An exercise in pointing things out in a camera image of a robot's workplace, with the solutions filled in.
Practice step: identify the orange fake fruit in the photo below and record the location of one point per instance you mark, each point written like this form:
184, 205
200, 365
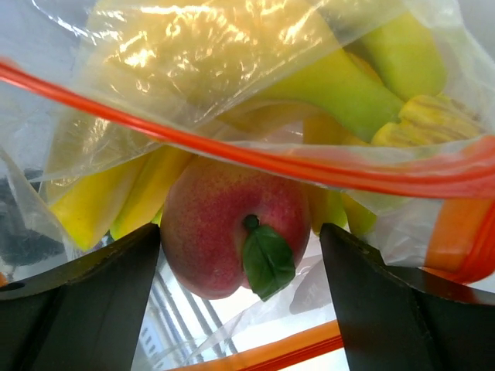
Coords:
461, 247

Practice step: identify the clear zip top bag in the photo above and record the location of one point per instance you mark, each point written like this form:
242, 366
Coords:
69, 157

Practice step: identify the pink fake peach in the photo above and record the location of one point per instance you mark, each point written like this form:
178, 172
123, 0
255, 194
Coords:
202, 222

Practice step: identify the yellow fake bananas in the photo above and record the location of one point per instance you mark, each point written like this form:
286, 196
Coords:
202, 66

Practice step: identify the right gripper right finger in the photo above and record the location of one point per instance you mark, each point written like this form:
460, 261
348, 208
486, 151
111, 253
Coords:
401, 318

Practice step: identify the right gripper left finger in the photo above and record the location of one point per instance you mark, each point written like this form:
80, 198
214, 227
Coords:
83, 315

